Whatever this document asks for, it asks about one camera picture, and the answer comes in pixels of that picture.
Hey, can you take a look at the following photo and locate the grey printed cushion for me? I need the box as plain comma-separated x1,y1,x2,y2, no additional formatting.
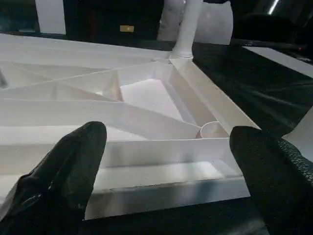
156,0,234,46

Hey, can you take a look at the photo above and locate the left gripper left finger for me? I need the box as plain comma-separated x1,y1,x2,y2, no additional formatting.
0,121,107,235

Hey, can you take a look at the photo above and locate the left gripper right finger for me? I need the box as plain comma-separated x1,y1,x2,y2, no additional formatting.
229,126,313,235

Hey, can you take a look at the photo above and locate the white flat panel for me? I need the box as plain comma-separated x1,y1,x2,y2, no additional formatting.
244,46,313,79

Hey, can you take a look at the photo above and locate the white plastic table top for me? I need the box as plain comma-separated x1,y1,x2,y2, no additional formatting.
0,33,261,220

